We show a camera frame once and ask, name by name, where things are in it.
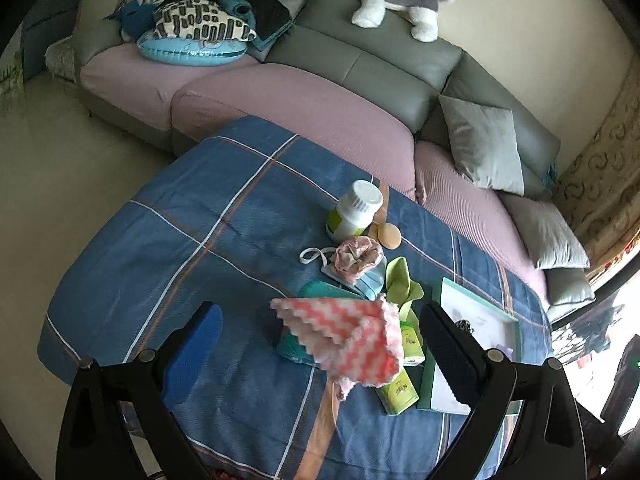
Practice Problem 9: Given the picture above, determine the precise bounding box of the blue cloth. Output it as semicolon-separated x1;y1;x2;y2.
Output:
117;2;161;43

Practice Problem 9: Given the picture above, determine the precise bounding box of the pink sofa cover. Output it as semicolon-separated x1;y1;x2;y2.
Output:
80;42;551;306

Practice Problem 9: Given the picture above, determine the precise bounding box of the teal box tray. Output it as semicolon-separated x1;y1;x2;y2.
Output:
417;276;521;417

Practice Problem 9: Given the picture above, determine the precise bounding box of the blue face mask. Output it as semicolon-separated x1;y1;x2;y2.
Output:
299;246;388;301

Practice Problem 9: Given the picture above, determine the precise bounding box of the grey sofa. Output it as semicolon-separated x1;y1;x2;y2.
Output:
45;0;598;321

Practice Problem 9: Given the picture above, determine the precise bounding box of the black and white patterned cushion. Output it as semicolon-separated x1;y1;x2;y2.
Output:
152;0;258;42

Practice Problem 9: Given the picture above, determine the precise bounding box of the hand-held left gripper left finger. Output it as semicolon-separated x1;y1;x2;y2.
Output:
56;301;223;480

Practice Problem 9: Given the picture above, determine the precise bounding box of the teal wet wipes pack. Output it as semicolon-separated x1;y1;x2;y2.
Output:
276;280;371;363

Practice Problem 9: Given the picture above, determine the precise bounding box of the pink scrunchie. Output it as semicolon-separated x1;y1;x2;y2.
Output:
334;236;387;281

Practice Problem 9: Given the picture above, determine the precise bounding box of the blue plaid tablecloth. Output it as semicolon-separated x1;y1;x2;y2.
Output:
37;115;553;480

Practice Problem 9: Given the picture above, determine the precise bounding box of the green tissue pack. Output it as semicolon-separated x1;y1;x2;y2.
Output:
397;321;426;368
375;365;421;416

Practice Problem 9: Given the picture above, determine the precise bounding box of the beige makeup sponge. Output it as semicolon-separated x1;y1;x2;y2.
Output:
368;222;402;250

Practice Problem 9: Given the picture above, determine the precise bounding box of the grey pillow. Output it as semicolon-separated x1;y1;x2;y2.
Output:
542;266;597;306
437;94;525;196
500;194;591;270

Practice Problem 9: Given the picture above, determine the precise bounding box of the blue inflatable ring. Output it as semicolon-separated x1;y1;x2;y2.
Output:
137;30;248;67

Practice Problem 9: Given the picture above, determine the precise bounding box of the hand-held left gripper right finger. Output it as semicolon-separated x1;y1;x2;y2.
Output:
419;302;588;480

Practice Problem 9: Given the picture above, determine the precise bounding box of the white pill bottle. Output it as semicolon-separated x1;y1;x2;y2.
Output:
325;180;385;242

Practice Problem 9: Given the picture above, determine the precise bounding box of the pink and white wavy cloth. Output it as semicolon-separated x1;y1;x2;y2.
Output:
270;292;406;401

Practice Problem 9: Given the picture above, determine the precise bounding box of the patterned beige curtain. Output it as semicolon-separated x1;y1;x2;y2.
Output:
552;67;640;271

